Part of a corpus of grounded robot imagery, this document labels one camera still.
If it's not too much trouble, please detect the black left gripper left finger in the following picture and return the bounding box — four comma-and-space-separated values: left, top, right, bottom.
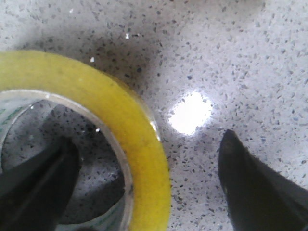
0, 137, 81, 231

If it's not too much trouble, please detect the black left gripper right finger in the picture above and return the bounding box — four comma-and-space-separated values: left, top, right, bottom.
218, 129, 308, 231

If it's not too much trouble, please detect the yellow tape roll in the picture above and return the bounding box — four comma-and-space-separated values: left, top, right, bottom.
0, 51, 171, 231

